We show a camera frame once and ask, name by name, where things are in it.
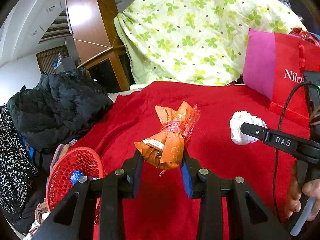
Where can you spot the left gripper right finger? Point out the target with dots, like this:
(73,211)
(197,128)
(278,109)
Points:
(228,208)

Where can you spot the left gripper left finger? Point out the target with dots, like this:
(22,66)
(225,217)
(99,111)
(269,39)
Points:
(73,217)

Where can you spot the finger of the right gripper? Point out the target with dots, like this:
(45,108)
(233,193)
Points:
(258,132)

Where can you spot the blue plastic bag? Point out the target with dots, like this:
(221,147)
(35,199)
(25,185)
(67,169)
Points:
(75,176)

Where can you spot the orange wrapper bundle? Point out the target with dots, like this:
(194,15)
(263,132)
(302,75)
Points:
(164,150)

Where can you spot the red plastic mesh basket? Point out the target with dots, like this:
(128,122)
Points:
(81,161)

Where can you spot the striped purple tan scarf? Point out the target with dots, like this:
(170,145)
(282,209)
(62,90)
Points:
(61,150)

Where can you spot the black white floral garment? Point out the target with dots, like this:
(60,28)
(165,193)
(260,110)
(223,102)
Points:
(16,168)

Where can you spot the red paper gift bag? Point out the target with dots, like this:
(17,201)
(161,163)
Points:
(293,55)

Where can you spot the red fleece blanket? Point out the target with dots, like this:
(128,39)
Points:
(162,209)

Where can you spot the black puffer jacket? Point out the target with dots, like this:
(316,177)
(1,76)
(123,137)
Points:
(60,108)

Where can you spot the green floral quilt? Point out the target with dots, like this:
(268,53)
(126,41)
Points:
(196,41)

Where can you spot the wooden cabinet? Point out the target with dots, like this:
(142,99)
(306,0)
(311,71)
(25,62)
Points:
(107,70)

